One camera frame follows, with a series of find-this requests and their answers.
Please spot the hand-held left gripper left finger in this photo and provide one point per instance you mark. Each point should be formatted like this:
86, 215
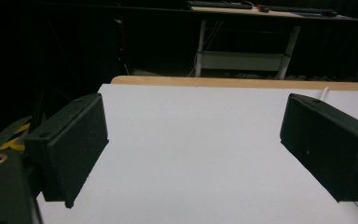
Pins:
71, 146

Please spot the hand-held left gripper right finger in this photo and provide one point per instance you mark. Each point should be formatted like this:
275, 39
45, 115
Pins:
326, 146

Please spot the yellow and black floor tape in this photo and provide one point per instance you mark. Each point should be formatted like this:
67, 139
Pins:
14, 140

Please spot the white table mat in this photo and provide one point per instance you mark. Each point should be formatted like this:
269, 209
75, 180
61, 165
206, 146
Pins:
199, 149

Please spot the white-legged wooden desk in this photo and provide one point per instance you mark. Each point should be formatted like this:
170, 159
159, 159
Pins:
245, 46

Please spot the long black keyboard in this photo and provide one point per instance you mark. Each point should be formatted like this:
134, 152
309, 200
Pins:
301, 10

